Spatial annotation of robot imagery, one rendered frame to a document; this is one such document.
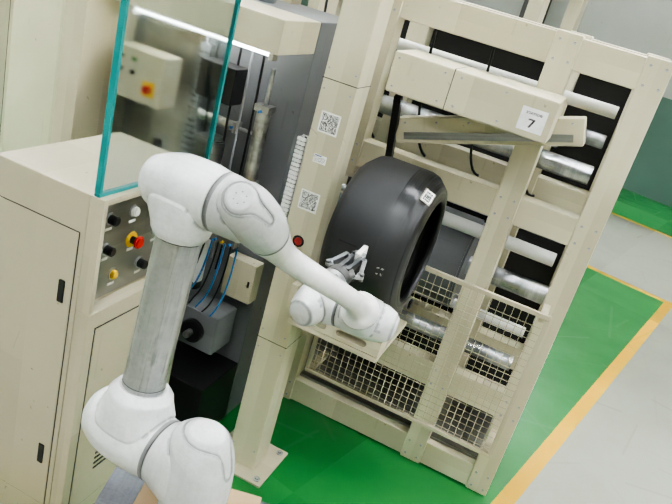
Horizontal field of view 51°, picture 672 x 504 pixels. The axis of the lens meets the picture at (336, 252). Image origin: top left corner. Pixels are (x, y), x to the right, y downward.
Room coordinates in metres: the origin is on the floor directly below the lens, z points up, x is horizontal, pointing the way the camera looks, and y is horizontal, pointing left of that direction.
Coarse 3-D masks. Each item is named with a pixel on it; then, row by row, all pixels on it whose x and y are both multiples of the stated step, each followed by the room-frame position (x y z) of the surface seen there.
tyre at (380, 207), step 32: (384, 160) 2.38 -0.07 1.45; (352, 192) 2.23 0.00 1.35; (384, 192) 2.23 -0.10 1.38; (416, 192) 2.24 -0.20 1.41; (352, 224) 2.16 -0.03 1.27; (384, 224) 2.15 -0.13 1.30; (416, 224) 2.17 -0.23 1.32; (320, 256) 2.21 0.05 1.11; (384, 256) 2.11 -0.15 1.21; (416, 256) 2.59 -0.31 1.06; (384, 288) 2.12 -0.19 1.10
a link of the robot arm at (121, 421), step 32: (160, 160) 1.37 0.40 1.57; (192, 160) 1.37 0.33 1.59; (160, 192) 1.33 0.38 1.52; (192, 192) 1.31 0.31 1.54; (160, 224) 1.32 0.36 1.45; (192, 224) 1.32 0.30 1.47; (160, 256) 1.33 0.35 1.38; (192, 256) 1.35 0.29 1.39; (160, 288) 1.32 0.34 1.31; (160, 320) 1.32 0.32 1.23; (128, 352) 1.34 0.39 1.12; (160, 352) 1.32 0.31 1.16; (128, 384) 1.31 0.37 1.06; (160, 384) 1.33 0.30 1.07; (96, 416) 1.30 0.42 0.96; (128, 416) 1.27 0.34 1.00; (160, 416) 1.31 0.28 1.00; (96, 448) 1.29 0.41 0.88; (128, 448) 1.26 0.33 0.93
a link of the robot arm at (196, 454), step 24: (168, 432) 1.28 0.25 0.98; (192, 432) 1.25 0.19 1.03; (216, 432) 1.28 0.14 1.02; (168, 456) 1.23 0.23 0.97; (192, 456) 1.21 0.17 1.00; (216, 456) 1.23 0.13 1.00; (144, 480) 1.24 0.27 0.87; (168, 480) 1.21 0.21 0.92; (192, 480) 1.20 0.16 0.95; (216, 480) 1.22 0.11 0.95
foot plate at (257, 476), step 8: (232, 432) 2.58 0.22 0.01; (272, 448) 2.55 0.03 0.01; (272, 456) 2.50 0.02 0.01; (280, 456) 2.51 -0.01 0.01; (240, 464) 2.39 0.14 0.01; (264, 464) 2.43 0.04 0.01; (272, 464) 2.45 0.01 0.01; (240, 472) 2.35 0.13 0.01; (248, 472) 2.36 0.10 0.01; (256, 472) 2.37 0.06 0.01; (264, 472) 2.39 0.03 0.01; (248, 480) 2.31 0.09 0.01; (256, 480) 2.32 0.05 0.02; (264, 480) 2.34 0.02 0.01
